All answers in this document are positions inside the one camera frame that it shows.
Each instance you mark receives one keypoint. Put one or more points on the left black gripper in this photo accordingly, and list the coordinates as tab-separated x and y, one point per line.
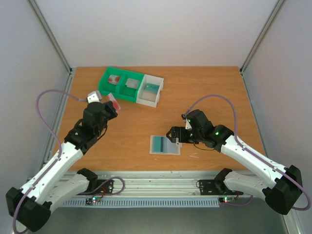
109	106

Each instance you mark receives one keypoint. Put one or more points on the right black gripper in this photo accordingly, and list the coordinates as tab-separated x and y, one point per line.
177	134

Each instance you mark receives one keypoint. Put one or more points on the teal card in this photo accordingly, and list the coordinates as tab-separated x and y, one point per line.
158	144
151	88

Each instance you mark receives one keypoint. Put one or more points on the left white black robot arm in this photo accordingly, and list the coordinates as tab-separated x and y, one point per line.
33	203

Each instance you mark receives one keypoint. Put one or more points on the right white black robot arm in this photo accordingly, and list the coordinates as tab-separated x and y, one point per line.
278	185

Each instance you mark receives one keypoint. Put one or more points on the card with red circles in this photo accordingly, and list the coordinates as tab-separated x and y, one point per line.
114	79

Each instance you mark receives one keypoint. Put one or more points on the grey card in bin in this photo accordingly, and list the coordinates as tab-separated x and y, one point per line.
132	83

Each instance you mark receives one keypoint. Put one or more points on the teal card in bin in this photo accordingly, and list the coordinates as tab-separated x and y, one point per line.
151	88

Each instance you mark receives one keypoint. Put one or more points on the green bin middle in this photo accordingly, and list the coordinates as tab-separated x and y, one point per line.
129	93

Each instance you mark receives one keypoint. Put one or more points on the green bin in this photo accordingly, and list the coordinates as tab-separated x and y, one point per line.
129	93
105	87

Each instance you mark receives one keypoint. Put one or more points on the green bin far left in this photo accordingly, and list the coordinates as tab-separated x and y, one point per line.
105	87

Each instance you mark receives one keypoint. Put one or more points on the white bin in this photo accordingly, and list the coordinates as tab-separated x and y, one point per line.
146	98

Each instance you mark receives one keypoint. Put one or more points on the right controller board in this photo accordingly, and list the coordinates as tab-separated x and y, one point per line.
227	199

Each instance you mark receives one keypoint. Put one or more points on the controller board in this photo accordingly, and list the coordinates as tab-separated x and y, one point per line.
93	200
227	199

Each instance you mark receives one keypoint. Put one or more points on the left controller board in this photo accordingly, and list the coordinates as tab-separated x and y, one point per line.
93	200

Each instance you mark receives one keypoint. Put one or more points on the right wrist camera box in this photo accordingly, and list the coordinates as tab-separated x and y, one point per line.
187	123

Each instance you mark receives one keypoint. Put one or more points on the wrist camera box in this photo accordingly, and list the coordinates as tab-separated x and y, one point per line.
94	96
187	123

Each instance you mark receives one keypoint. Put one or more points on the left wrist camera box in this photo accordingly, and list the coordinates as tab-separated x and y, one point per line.
94	96

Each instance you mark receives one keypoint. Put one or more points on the left aluminium frame post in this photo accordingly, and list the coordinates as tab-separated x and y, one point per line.
48	31

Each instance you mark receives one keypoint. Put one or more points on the aluminium frame post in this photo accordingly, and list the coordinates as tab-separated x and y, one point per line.
48	31
262	34

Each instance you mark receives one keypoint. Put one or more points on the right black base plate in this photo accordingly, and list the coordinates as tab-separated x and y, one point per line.
212	187

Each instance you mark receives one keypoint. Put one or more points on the grey slotted cable duct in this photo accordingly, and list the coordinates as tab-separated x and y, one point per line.
115	203

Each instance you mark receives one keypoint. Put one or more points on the aluminium front rail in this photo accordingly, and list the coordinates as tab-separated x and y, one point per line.
156	184

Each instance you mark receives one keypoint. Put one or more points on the right aluminium frame post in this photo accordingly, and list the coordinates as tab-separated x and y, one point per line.
262	34

